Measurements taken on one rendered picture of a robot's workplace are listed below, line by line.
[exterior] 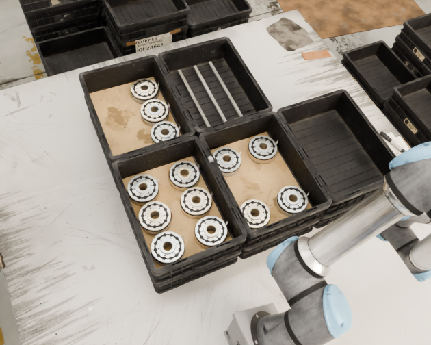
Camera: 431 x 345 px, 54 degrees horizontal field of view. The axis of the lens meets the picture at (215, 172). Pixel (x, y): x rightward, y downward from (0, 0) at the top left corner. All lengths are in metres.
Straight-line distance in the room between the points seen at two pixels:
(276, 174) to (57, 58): 1.60
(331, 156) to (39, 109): 1.16
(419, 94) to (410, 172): 1.68
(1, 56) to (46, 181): 1.64
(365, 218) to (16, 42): 2.68
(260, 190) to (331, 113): 0.46
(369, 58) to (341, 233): 1.95
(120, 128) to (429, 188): 1.04
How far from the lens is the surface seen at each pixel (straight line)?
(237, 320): 1.17
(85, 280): 1.49
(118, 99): 1.67
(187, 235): 1.37
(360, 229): 1.06
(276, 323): 1.20
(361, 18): 3.62
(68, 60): 2.65
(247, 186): 1.46
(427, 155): 1.00
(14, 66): 3.10
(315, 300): 1.13
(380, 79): 2.80
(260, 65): 2.01
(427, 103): 2.64
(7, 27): 3.38
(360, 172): 1.61
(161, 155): 1.43
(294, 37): 2.17
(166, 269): 1.22
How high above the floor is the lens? 2.09
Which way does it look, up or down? 59 degrees down
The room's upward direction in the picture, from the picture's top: 9 degrees clockwise
